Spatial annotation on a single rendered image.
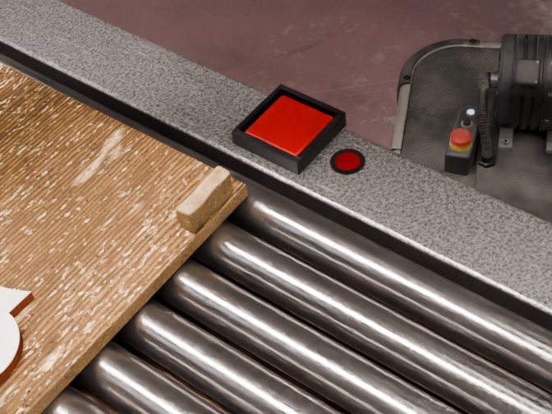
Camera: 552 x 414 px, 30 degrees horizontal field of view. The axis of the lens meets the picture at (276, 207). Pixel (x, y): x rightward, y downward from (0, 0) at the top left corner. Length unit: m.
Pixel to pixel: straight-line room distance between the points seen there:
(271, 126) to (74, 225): 0.20
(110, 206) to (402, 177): 0.26
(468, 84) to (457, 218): 1.13
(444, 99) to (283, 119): 1.04
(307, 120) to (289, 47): 1.53
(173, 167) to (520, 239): 0.31
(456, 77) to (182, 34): 0.81
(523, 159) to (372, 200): 0.96
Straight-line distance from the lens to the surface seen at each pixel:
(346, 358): 0.80
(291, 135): 0.94
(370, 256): 0.86
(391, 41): 2.47
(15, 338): 0.83
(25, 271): 0.88
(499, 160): 1.84
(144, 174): 0.92
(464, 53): 2.07
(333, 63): 2.42
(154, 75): 1.05
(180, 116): 1.00
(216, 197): 0.87
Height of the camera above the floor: 1.59
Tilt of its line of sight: 49 degrees down
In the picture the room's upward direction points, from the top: 8 degrees counter-clockwise
